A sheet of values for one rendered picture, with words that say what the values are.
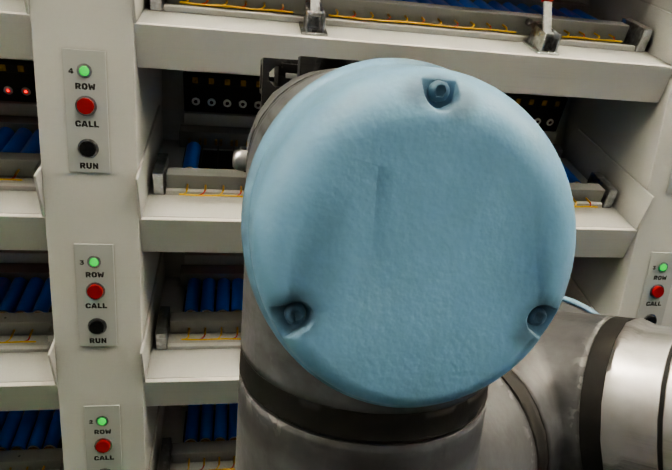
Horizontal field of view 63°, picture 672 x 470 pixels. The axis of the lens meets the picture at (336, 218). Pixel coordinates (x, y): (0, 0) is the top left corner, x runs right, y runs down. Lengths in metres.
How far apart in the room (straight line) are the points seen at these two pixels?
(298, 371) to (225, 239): 0.48
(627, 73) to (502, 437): 0.57
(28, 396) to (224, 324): 0.24
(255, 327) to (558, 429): 0.16
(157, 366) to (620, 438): 0.56
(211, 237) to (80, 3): 0.27
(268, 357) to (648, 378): 0.17
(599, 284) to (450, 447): 0.69
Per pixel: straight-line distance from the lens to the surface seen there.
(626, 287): 0.82
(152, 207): 0.65
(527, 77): 0.69
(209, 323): 0.75
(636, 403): 0.27
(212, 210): 0.64
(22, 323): 0.79
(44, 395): 0.75
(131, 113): 0.61
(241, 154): 0.26
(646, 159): 0.80
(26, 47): 0.64
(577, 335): 0.29
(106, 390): 0.73
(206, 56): 0.61
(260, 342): 0.18
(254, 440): 0.20
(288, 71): 0.36
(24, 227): 0.67
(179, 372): 0.72
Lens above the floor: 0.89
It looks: 16 degrees down
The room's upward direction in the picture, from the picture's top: 4 degrees clockwise
